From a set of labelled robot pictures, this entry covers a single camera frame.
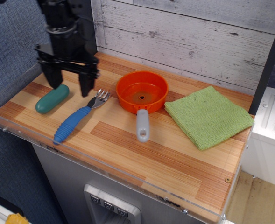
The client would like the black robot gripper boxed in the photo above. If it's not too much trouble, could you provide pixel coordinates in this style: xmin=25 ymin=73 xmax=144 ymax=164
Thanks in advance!
xmin=35 ymin=25 xmax=99 ymax=97

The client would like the green toy cucumber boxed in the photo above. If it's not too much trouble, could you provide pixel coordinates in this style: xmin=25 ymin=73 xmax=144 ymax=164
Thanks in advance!
xmin=35 ymin=84 xmax=70 ymax=114

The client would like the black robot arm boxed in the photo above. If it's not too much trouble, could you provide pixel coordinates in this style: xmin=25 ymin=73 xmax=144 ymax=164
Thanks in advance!
xmin=35 ymin=0 xmax=99 ymax=97

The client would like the clear acrylic table guard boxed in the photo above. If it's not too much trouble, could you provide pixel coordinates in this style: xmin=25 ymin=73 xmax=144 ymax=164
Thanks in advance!
xmin=0 ymin=34 xmax=252 ymax=224

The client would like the grey cabinet with button panel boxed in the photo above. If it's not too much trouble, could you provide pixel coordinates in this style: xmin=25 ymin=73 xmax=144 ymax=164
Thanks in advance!
xmin=31 ymin=142 xmax=212 ymax=224

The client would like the green microfibre cloth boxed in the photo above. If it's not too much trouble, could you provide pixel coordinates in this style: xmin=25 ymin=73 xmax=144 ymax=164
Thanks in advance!
xmin=164 ymin=86 xmax=254 ymax=150

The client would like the yellow and black object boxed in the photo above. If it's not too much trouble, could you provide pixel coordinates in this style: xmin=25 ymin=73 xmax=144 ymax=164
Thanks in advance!
xmin=5 ymin=213 xmax=30 ymax=224

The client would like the white ribbed box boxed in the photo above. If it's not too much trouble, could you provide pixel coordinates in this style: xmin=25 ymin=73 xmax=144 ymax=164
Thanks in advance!
xmin=241 ymin=87 xmax=275 ymax=185

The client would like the blue handled metal fork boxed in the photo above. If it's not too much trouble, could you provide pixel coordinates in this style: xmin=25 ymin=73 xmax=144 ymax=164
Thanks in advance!
xmin=53 ymin=89 xmax=110 ymax=145

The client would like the black left frame post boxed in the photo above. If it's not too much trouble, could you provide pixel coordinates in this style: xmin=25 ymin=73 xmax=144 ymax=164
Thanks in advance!
xmin=70 ymin=0 xmax=97 ymax=56

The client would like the black frame post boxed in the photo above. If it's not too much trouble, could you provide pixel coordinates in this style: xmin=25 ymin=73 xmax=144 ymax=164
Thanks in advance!
xmin=248 ymin=38 xmax=275 ymax=115
xmin=70 ymin=0 xmax=97 ymax=56

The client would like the orange pot grey handle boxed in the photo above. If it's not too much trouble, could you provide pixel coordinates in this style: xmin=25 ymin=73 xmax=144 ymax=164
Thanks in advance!
xmin=116 ymin=71 xmax=169 ymax=142

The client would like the black right frame post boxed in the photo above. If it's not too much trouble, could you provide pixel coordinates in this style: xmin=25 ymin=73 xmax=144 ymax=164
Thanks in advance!
xmin=248 ymin=38 xmax=275 ymax=115

